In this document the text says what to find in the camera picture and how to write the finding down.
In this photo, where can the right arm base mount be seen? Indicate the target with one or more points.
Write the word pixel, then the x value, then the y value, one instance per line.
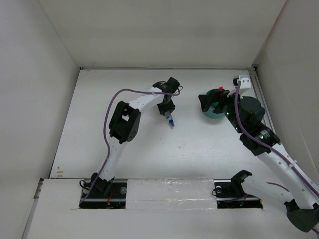
pixel 230 194

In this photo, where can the clear glue bottle blue cap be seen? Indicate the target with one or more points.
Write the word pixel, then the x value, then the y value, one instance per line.
pixel 169 119

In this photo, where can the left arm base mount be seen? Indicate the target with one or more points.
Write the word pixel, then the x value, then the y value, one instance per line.
pixel 114 199

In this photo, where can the teal round compartment organizer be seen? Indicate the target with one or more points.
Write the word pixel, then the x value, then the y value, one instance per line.
pixel 210 113

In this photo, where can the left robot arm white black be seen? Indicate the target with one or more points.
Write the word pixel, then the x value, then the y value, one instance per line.
pixel 123 126

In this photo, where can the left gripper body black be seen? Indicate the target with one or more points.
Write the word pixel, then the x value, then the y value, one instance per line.
pixel 166 106

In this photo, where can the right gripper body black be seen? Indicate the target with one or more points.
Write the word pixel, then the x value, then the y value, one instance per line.
pixel 226 105

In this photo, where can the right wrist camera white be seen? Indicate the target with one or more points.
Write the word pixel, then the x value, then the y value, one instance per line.
pixel 245 84

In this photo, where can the aluminium rail right side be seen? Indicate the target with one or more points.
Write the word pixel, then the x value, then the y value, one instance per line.
pixel 264 104

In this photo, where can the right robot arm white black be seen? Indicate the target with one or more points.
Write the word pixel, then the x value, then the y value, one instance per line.
pixel 298 198

